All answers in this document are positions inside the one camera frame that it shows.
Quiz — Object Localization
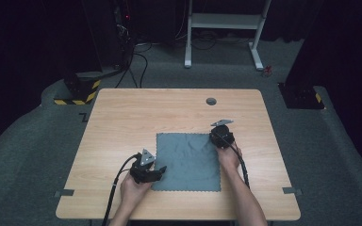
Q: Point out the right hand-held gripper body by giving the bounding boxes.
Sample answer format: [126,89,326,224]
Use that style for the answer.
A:
[209,118,237,150]

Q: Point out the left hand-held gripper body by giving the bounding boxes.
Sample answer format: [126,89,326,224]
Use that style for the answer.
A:
[129,149,158,185]

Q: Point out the grey-blue cloth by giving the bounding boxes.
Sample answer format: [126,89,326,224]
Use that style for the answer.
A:
[151,132,222,193]

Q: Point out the person's left hand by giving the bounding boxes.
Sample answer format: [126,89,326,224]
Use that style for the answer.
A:
[120,173,154,207]

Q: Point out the person's right hand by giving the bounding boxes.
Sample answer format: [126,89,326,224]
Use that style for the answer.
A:
[216,142,243,179]

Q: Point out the small red object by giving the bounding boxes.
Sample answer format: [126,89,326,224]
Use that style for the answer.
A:
[261,64,273,78]

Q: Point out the grey tape strip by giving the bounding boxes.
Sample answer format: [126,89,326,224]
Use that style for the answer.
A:
[281,186,304,197]
[53,188,75,199]

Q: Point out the black stand base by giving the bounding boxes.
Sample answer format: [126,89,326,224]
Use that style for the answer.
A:
[277,82,325,110]

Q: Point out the yellow-black striped stand base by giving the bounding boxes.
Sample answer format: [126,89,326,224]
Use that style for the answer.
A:
[53,71,103,106]

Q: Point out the white metal stand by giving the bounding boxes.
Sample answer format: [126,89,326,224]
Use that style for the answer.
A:
[184,0,273,71]

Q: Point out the dark equipment rack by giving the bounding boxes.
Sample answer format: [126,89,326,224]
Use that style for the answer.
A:
[112,0,137,69]

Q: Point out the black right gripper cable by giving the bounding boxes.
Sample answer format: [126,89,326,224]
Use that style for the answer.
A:
[227,142,252,190]

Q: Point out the black floor cables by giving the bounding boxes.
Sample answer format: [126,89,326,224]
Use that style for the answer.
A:
[114,40,154,89]

